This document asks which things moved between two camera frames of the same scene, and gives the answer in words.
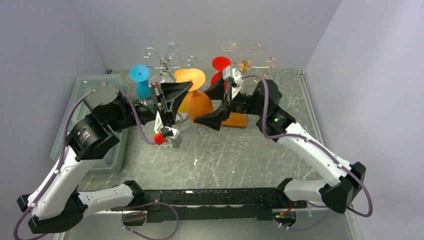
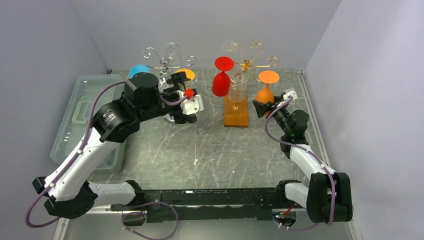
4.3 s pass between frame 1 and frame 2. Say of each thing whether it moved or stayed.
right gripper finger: moved
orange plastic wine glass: moved
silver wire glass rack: stayed
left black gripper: moved
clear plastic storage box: stayed
